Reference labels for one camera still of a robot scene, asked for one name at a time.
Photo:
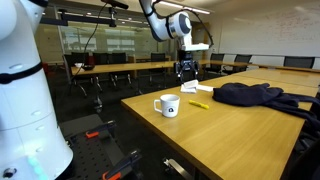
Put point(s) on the long wooden conference table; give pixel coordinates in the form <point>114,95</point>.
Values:
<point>133,66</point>

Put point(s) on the black camera boom bar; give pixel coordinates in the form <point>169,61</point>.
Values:
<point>83,18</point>

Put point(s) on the metal table bracket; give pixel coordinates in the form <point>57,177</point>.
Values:
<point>176,168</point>

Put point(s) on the yellow marker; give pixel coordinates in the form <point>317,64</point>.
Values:
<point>199,104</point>

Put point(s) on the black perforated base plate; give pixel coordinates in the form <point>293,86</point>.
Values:
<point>90,156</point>

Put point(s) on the black chair back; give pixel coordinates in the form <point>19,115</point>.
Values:
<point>308,163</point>

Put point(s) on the wall whiteboard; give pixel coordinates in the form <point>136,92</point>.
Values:
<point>270,33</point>

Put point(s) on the black camera on stand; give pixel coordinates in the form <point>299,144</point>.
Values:
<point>115,4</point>

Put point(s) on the black mesh office chair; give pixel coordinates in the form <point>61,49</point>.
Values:
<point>118,63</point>
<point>158,65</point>
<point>238,63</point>
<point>76,71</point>
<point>299,62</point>
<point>215,63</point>
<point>100,63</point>

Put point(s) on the flat white paper sheet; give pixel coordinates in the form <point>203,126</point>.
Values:
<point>205,88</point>

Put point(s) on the small black object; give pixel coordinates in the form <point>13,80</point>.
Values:
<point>88,67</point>

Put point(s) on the ceiling light strip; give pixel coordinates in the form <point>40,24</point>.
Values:
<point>196,10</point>

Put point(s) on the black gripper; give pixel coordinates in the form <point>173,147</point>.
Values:
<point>187,57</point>

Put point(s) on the dark navy jacket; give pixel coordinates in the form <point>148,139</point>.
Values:
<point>256,95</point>

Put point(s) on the white logo mug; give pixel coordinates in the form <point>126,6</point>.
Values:
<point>169,106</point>

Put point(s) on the small white bowl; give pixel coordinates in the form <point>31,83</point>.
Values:
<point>78,64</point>

